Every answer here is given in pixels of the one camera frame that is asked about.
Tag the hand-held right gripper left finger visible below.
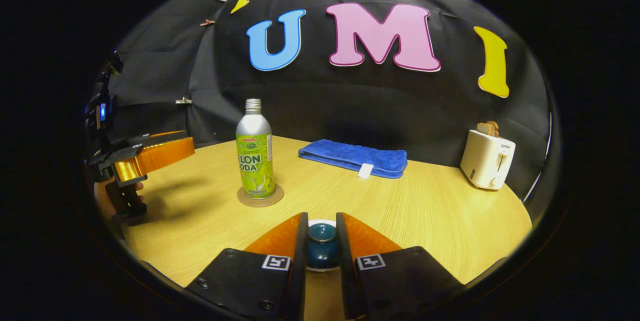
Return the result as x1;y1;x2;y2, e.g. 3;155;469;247
185;212;309;321

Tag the white toaster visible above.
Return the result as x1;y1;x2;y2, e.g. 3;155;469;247
460;129;517;191

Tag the silver green water bottle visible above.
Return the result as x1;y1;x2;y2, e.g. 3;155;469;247
235;98;276;200

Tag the white cable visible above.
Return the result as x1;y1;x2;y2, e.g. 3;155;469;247
522;112;554;203

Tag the black backdrop cloth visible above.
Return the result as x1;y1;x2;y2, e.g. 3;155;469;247
107;0;553;202

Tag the blue teacup lid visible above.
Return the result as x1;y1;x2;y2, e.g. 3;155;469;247
306;222;340;269

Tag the blue folded towel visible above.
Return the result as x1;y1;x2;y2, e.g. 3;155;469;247
298;139;408;179

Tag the round brown coaster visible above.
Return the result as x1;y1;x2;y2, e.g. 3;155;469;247
236;183;285;208

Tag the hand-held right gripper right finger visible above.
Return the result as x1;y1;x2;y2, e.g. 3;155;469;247
336;212;466;321

